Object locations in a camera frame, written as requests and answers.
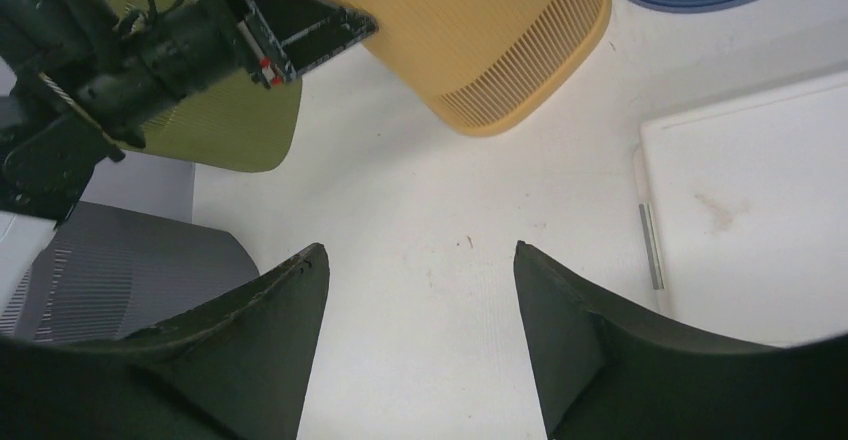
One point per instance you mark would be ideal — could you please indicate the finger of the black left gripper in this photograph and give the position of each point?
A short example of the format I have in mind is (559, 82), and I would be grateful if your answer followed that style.
(290, 38)

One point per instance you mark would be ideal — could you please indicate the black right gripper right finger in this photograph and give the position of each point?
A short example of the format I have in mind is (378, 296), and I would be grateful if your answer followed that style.
(606, 367)

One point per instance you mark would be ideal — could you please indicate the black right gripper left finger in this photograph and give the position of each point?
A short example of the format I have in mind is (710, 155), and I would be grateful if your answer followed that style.
(235, 367)

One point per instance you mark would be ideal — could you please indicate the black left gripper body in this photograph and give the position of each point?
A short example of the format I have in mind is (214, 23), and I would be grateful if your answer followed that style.
(80, 64)

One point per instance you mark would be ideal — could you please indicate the olive green mesh bin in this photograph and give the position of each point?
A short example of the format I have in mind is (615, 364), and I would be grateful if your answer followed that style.
(234, 125)

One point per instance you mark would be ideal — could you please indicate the grey mesh bin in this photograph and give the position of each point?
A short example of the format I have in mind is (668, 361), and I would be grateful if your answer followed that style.
(110, 272)

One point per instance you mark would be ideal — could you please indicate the yellow mesh bin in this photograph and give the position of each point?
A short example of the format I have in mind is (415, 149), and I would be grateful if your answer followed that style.
(483, 66)

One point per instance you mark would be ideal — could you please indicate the white perforated plastic basket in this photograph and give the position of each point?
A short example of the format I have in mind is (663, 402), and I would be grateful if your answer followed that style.
(743, 204)

